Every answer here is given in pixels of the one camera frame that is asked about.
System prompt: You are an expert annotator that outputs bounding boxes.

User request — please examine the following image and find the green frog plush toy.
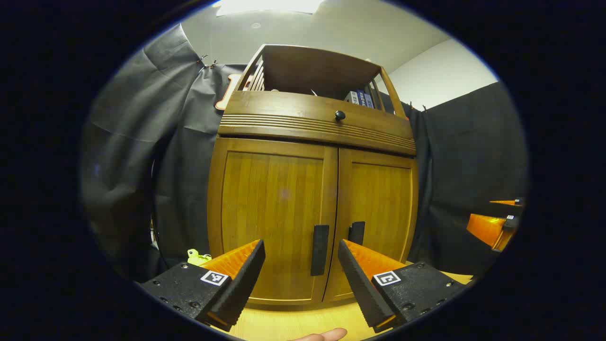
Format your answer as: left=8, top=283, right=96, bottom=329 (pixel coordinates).
left=187, top=249, right=212, bottom=267

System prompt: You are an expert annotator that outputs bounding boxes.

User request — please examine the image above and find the black backdrop cloth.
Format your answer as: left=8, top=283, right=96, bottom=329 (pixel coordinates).
left=80, top=24, right=528, bottom=285

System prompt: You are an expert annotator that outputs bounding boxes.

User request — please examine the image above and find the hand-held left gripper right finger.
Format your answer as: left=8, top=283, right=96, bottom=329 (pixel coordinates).
left=337, top=239, right=467, bottom=333

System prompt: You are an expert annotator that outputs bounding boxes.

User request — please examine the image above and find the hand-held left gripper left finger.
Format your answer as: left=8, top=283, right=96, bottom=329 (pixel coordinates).
left=140, top=239, right=266, bottom=332

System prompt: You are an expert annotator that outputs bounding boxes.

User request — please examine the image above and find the wooden drawer front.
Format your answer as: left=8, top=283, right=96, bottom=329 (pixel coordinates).
left=218, top=90, right=417, bottom=157

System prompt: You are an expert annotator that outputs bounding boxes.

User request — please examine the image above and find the wooden double-door shoe cabinet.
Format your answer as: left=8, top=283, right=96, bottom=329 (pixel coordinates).
left=207, top=44, right=419, bottom=306

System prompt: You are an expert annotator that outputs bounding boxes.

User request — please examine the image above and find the wooden shoe cabinet door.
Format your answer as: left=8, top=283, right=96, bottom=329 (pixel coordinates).
left=323, top=147, right=419, bottom=303
left=207, top=136, right=339, bottom=306

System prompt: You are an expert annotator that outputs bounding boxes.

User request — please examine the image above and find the black door handle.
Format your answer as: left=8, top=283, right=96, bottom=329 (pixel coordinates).
left=310, top=224, right=330, bottom=277
left=348, top=221, right=366, bottom=246

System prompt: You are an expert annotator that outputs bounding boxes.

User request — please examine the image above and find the ceiling light panel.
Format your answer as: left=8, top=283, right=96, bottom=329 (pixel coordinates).
left=215, top=0, right=325, bottom=17

